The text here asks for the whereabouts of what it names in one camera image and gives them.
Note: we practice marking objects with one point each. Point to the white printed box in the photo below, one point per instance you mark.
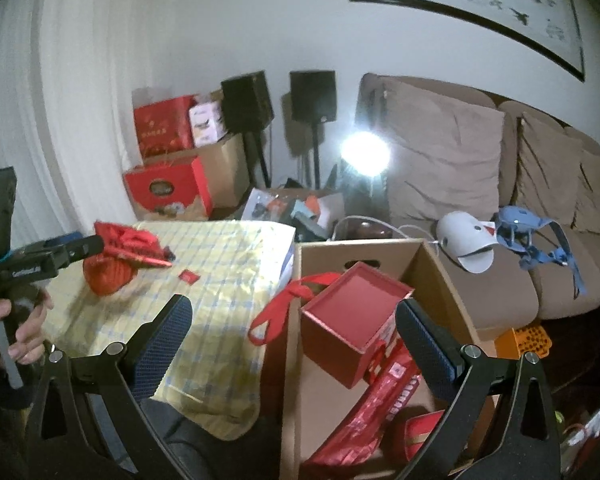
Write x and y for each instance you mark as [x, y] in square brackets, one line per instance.
[205, 125]

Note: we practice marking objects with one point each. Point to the brown cardboard carton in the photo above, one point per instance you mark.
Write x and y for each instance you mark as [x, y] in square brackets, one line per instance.
[225, 165]

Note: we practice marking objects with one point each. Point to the orange plastic basket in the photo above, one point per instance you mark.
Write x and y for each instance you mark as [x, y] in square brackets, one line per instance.
[530, 340]

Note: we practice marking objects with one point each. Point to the large brown sofa cushion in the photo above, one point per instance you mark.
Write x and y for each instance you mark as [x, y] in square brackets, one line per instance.
[445, 150]

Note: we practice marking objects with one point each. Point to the white curtain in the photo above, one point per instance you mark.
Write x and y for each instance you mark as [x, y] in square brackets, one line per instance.
[55, 110]

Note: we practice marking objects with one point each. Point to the red gift carton gold print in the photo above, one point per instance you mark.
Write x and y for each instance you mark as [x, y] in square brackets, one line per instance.
[162, 125]

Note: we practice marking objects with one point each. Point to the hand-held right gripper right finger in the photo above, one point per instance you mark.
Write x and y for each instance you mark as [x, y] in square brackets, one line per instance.
[425, 350]

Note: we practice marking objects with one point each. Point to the yellow plaid tablecloth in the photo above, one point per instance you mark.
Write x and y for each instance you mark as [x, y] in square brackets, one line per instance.
[220, 280]

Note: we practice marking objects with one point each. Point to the medium brown sofa cushion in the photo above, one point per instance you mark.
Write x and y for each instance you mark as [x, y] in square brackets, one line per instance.
[545, 170]

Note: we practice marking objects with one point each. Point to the open box of clutter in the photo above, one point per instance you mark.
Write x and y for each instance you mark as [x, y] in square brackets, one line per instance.
[300, 210]

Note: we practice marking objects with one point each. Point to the small cardboard box orange side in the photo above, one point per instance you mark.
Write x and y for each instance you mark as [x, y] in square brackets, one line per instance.
[505, 345]

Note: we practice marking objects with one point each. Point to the red foil packet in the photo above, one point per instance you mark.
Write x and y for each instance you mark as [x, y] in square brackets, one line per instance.
[370, 410]

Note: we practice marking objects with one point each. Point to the small red card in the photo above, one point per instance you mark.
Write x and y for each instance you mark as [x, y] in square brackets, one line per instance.
[189, 276]

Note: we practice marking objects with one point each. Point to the red plastic bag bundle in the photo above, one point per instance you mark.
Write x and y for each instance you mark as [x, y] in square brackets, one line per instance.
[130, 237]

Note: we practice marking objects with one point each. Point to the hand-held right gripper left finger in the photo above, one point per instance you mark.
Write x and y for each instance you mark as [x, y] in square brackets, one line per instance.
[162, 345]

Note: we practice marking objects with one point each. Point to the brown sofa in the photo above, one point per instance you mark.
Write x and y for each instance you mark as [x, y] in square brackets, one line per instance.
[505, 280]

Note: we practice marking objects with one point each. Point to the person's dark trousers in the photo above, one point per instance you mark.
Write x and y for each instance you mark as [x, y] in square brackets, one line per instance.
[205, 445]

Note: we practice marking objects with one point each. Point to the large cardboard box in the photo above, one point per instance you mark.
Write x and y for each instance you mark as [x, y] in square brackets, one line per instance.
[320, 385]

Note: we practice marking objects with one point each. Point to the black speaker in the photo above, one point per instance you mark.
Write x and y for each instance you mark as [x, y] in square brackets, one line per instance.
[312, 95]
[247, 100]

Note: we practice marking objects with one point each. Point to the red gift carton round label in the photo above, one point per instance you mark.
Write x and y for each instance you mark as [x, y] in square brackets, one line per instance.
[170, 190]

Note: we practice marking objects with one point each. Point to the bright lamp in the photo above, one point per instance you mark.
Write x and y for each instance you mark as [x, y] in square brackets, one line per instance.
[364, 152]

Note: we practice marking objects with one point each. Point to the black speaker stand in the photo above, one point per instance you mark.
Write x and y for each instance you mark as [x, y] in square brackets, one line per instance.
[257, 160]
[315, 155]

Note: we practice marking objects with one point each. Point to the black tower appliance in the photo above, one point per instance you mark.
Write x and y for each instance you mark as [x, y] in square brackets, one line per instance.
[360, 190]

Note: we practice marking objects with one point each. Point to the red tin gold print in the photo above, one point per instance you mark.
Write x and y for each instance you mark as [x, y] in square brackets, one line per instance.
[420, 435]

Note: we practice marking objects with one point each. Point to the newspaper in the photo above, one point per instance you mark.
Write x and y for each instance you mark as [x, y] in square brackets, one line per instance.
[595, 420]

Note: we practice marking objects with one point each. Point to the red gift box white label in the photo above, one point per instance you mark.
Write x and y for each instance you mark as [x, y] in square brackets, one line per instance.
[340, 345]

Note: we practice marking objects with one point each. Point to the white dome-shaped device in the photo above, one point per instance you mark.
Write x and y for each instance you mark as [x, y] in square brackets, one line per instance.
[457, 235]

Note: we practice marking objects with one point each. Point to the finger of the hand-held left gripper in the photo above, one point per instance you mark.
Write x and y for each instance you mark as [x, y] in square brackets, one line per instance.
[67, 239]
[82, 252]

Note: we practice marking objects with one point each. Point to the person's left hand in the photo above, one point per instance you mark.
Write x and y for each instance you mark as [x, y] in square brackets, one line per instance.
[30, 345]

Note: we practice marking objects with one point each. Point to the white and blue bag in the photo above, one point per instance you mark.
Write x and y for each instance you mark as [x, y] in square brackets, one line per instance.
[286, 260]

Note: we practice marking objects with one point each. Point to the small brown sofa cushion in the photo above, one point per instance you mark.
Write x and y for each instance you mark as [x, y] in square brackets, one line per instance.
[592, 190]

